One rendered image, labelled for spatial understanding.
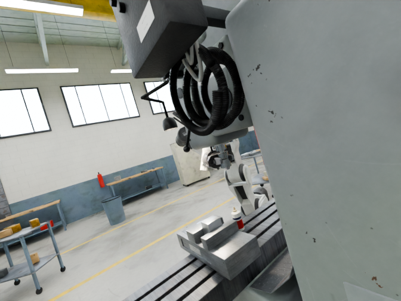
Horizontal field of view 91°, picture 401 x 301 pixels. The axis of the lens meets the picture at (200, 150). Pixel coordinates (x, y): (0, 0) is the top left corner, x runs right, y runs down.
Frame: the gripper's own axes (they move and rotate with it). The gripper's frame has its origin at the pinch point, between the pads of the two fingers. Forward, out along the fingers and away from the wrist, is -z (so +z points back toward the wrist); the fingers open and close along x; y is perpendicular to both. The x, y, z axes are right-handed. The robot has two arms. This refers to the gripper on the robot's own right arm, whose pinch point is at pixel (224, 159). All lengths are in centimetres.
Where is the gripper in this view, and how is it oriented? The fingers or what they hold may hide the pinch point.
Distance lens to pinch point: 83.9
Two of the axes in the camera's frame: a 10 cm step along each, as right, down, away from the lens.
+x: 9.2, -2.8, 2.8
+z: -2.8, 0.4, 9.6
